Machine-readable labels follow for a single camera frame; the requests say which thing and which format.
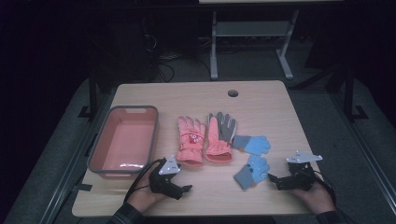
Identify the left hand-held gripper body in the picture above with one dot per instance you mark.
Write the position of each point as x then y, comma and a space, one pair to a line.
163, 183

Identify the pink glove with red print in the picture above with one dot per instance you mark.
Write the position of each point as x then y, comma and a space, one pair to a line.
190, 151

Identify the blue knit glove grey cuff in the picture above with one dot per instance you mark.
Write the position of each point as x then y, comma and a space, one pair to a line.
253, 171
256, 145

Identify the black stand post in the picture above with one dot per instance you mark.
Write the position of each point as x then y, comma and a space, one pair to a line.
349, 93
92, 93

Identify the grey metal table frame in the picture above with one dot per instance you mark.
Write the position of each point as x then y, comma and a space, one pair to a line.
249, 29

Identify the pink plastic bin grey rim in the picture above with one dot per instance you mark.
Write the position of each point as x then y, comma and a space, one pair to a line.
124, 140

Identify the person's right hand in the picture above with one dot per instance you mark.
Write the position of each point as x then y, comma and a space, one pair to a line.
315, 198

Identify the pink glove with grey palm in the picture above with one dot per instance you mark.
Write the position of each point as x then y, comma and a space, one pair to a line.
216, 149

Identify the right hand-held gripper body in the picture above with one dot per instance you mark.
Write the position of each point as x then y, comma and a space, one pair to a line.
295, 182

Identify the person's left hand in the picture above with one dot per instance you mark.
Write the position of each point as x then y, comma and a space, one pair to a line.
142, 196

